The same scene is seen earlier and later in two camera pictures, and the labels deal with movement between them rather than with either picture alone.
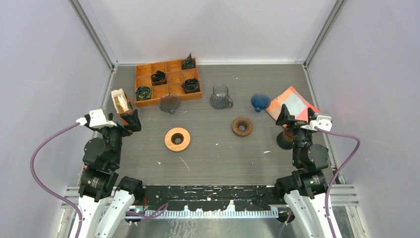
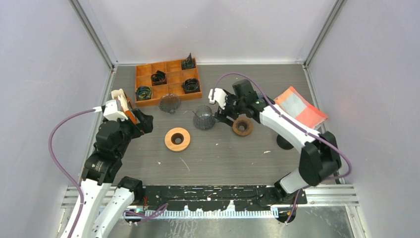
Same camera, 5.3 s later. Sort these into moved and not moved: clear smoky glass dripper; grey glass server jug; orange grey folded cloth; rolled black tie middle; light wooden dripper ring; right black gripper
Moved: right black gripper; grey glass server jug
Not moved: rolled black tie middle; orange grey folded cloth; light wooden dripper ring; clear smoky glass dripper
